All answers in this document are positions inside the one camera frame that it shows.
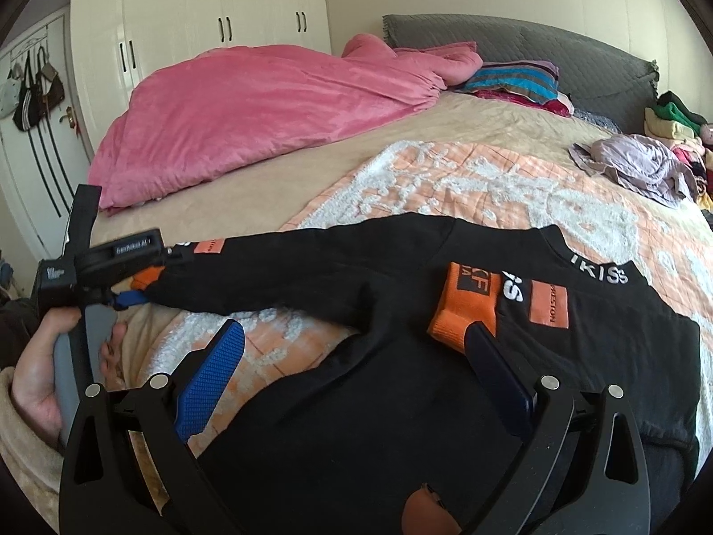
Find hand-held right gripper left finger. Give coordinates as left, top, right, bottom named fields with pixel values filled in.
left=58, top=319, right=247, bottom=535

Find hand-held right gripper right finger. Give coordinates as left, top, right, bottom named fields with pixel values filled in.
left=462, top=322, right=652, bottom=535

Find black sweatshirt with orange patches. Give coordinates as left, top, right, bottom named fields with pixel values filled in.
left=131, top=213, right=701, bottom=535

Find person's left forearm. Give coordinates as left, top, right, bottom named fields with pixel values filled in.
left=0, top=368, right=66, bottom=514

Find pile of folded clothes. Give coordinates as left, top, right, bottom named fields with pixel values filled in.
left=643, top=89, right=713, bottom=213

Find person's left hand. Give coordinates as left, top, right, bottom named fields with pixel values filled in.
left=11, top=309, right=132, bottom=441

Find white door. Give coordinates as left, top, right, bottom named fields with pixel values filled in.
left=0, top=16, right=95, bottom=260

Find pink duvet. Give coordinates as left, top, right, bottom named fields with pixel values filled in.
left=88, top=33, right=484, bottom=217

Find bed with beige sheet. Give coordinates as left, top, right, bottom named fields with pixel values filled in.
left=83, top=89, right=713, bottom=391

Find black striped handbag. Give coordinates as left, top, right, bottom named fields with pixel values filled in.
left=13, top=56, right=43, bottom=132

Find brown handbag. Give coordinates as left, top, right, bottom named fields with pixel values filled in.
left=36, top=50, right=66, bottom=102

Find white handbag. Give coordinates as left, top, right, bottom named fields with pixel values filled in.
left=0, top=67, right=21, bottom=118

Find orange and white tufted blanket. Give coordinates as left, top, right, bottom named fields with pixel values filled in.
left=119, top=139, right=713, bottom=458

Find white wardrobe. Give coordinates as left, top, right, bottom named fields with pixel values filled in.
left=70, top=0, right=332, bottom=165

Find lilac crumpled garment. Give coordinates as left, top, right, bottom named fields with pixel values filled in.
left=569, top=134, right=697, bottom=204

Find blue-grey patterned cloth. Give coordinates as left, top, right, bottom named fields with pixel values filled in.
left=573, top=108, right=615, bottom=128

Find magenta pillow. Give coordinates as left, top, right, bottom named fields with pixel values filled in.
left=473, top=89, right=574, bottom=118

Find striped pillow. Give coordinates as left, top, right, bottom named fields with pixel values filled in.
left=462, top=61, right=561, bottom=106

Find grey quilted headboard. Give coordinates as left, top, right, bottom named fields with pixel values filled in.
left=381, top=14, right=661, bottom=123

